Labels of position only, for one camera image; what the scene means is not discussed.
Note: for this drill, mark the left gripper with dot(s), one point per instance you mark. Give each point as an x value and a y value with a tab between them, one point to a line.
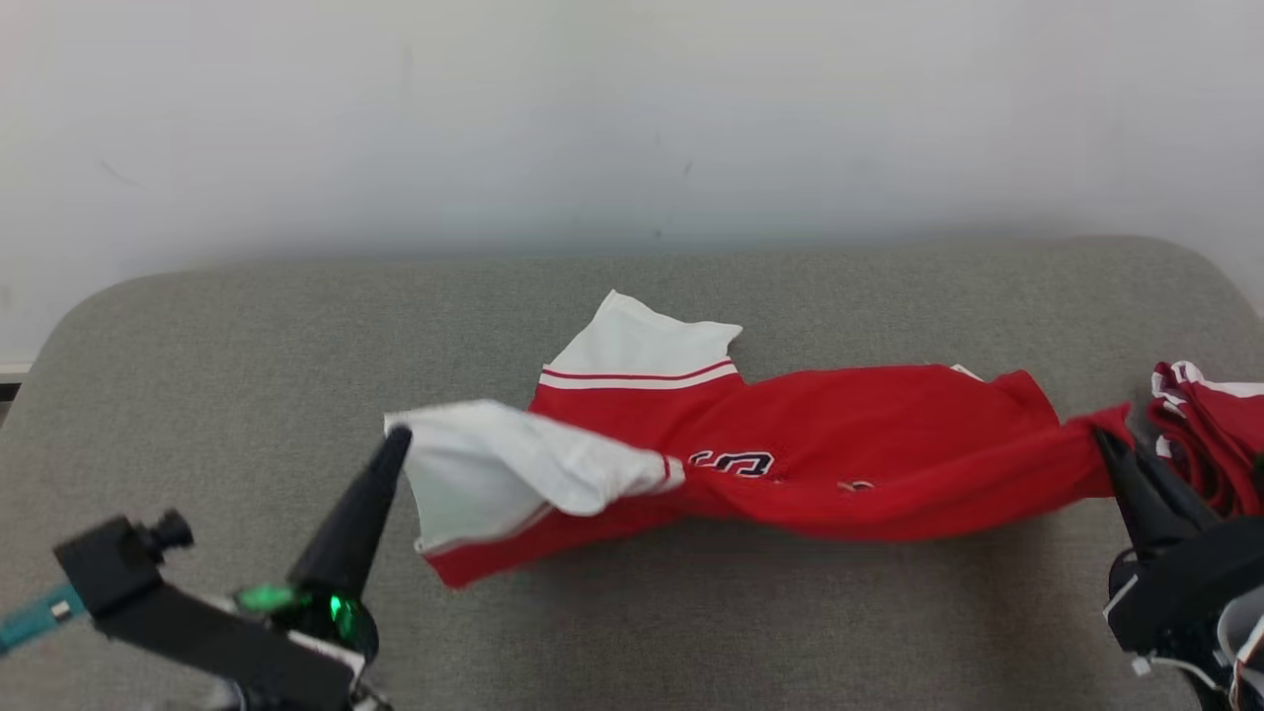
341	617

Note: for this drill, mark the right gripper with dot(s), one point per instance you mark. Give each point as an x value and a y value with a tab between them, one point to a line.
1185	592

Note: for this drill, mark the red shorts with number print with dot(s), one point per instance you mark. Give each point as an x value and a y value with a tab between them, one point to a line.
1210	434

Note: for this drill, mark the red jersey with white sleeves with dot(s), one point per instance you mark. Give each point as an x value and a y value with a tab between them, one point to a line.
790	444

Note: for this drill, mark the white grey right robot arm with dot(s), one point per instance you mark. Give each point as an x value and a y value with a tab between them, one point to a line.
1248	662

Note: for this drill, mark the grey fabric sofa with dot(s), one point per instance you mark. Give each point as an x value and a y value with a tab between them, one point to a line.
296	326

